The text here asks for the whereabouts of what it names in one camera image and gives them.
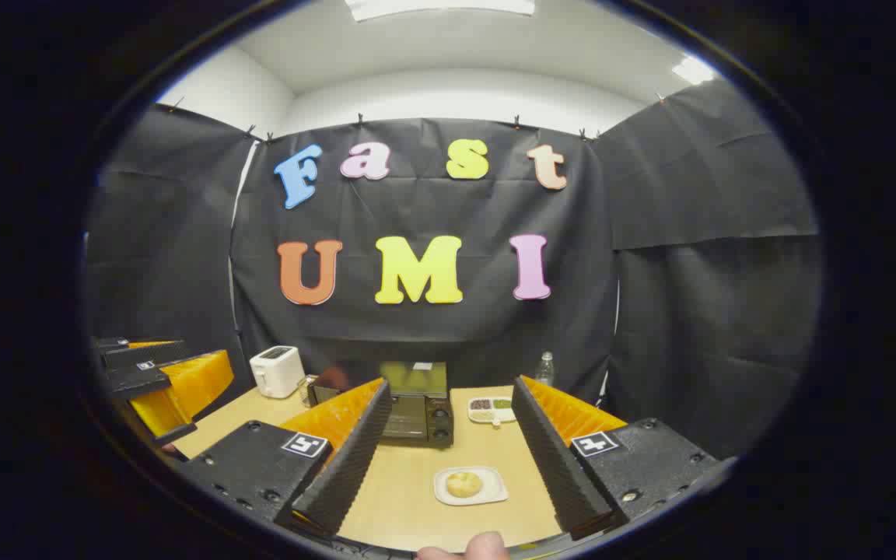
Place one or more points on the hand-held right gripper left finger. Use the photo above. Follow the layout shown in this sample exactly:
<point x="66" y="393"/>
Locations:
<point x="351" y="459"/>

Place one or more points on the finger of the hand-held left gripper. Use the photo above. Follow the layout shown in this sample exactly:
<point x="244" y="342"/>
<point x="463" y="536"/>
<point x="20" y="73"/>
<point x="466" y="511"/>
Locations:
<point x="112" y="343"/>
<point x="141" y="381"/>

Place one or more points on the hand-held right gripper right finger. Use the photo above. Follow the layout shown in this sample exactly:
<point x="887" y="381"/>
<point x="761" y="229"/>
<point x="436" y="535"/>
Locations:
<point x="553" y="459"/>

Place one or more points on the black electric oven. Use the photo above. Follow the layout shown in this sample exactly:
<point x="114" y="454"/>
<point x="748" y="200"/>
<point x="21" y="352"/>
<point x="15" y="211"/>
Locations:
<point x="421" y="408"/>

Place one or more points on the round bread bun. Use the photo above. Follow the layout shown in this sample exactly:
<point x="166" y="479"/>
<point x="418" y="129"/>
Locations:
<point x="464" y="484"/>

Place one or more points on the white square plate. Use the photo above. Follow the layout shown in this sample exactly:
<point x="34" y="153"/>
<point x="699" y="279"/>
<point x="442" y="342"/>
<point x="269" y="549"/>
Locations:
<point x="495" y="491"/>

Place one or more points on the white divided dish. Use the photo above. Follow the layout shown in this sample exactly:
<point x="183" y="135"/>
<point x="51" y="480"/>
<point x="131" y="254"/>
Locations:
<point x="491" y="410"/>

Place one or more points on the clear water bottle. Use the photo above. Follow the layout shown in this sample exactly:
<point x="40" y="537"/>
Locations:
<point x="545" y="372"/>

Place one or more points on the white toaster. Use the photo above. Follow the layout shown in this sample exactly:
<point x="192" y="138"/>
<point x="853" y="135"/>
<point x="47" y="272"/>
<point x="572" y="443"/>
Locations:
<point x="277" y="371"/>

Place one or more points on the black backdrop cloth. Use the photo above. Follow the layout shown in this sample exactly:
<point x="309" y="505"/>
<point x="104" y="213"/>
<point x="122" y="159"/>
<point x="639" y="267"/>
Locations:
<point x="448" y="202"/>

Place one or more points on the ceiling light panel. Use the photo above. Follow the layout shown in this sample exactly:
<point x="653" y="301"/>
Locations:
<point x="440" y="8"/>
<point x="694" y="70"/>

